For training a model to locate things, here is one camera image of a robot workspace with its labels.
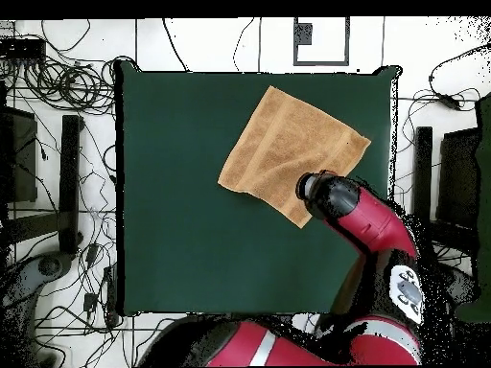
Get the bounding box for grey square frame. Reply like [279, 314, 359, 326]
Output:
[292, 16, 351, 67]

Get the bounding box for black power adapter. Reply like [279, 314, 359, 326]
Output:
[436, 93, 461, 111]

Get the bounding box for tan terry towel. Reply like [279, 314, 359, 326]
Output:
[217, 84, 372, 230]

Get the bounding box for grey chair base leg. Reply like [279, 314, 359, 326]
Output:
[0, 250, 76, 368]
[440, 264, 482, 308]

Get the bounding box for coiled black cables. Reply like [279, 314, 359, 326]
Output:
[22, 57, 116, 116]

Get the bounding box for dark green table cloth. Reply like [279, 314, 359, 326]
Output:
[114, 60, 402, 317]

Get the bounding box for small black device box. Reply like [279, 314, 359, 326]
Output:
[0, 37, 47, 61]

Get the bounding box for black floor stand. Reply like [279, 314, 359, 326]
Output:
[3, 114, 84, 256]
[409, 126, 480, 262]

